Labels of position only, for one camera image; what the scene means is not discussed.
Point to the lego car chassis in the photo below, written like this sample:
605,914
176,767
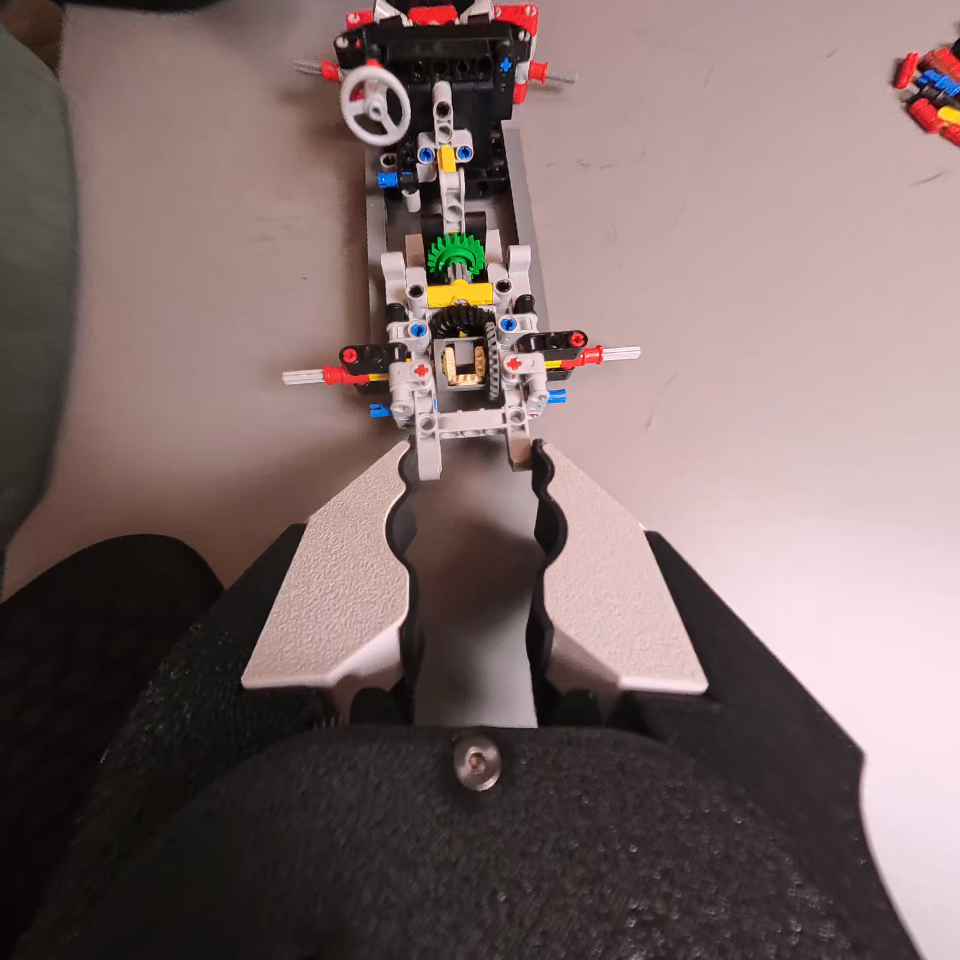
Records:
459,294

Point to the black knit garment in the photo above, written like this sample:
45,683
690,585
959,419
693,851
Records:
75,622

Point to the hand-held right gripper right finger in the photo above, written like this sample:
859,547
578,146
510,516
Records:
615,600

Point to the pile of small lego pins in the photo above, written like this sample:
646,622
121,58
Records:
934,90

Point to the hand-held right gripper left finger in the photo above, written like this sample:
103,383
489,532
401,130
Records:
330,600

